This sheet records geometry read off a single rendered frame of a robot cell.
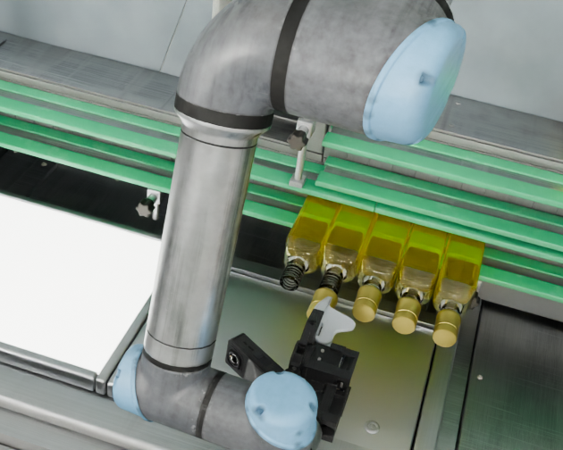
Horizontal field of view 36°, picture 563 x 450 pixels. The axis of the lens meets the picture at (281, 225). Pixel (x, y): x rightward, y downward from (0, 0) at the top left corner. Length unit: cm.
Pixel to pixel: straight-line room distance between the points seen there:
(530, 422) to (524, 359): 13
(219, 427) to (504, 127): 73
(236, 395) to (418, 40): 41
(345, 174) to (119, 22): 51
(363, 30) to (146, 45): 91
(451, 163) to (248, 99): 60
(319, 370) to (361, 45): 49
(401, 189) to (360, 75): 66
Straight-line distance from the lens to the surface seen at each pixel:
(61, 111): 155
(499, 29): 145
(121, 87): 158
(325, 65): 76
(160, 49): 162
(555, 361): 153
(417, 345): 141
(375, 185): 140
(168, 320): 90
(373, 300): 125
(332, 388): 112
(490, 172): 136
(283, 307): 142
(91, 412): 127
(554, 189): 137
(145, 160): 156
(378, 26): 77
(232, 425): 93
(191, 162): 84
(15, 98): 159
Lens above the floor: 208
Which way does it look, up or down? 51 degrees down
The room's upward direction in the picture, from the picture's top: 153 degrees counter-clockwise
